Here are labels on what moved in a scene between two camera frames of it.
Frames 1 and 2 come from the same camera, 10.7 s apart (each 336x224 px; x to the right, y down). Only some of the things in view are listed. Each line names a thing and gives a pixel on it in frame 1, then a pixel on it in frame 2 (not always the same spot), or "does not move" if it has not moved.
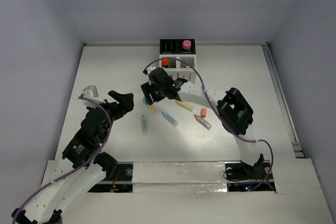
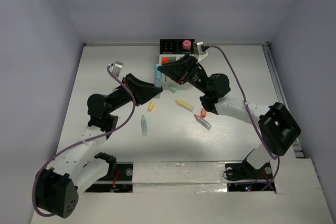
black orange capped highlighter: x=165 y=63 does not move
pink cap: x=187 y=44 does not move
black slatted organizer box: x=175 y=46 does not move
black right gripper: x=148 y=88 -> x=178 y=70
